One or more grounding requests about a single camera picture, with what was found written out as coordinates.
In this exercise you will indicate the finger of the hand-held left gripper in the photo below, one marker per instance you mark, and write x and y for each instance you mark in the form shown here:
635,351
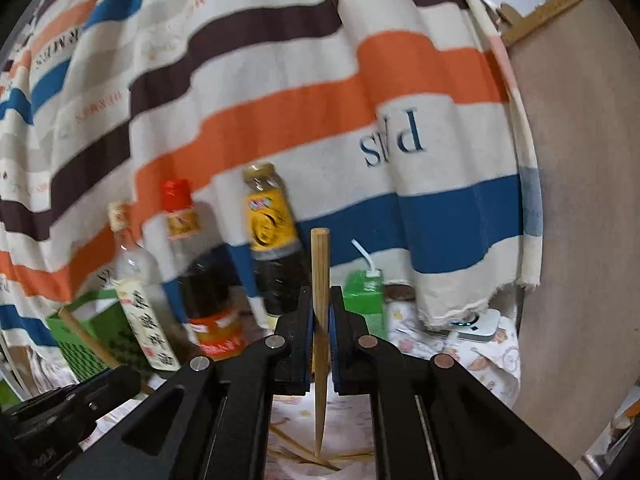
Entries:
115,382

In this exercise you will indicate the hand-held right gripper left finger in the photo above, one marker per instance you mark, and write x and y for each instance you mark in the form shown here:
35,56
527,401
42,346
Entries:
310,320

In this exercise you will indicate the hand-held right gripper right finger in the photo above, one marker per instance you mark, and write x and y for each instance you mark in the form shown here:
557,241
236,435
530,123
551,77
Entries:
336,320

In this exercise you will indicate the tapered wooden chopstick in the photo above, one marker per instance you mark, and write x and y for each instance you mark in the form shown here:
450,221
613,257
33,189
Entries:
90,337
320,260

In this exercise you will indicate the bunch of wooden chopsticks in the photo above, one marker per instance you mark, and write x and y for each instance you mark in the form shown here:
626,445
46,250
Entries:
295,452

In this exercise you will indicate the green drink carton with straw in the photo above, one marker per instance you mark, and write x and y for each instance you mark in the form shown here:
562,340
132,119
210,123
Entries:
365,300

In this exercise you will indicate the green checkered box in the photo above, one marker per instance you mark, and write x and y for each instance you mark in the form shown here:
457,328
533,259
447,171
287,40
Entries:
90,335

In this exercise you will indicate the clear cooking wine bottle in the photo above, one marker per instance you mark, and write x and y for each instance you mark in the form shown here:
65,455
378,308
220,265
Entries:
145,320

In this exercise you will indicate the yellow label oyster sauce bottle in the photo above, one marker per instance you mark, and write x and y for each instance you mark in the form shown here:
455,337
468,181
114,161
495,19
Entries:
270,225

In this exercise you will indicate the red cap sesame oil bottle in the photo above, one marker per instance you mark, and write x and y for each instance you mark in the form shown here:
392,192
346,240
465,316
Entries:
205,285

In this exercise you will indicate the white power strip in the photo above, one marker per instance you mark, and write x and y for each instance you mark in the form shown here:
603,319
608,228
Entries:
480,327

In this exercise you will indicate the white bear print cloth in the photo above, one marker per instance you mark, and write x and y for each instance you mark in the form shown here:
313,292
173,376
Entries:
490,365

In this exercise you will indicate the striped blanket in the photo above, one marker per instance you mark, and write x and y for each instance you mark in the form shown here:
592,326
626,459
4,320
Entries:
300,85

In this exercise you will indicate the plywood board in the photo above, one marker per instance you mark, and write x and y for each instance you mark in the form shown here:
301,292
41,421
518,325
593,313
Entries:
575,185

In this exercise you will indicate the wooden strip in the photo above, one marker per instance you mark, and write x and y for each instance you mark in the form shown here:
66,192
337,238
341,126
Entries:
550,15

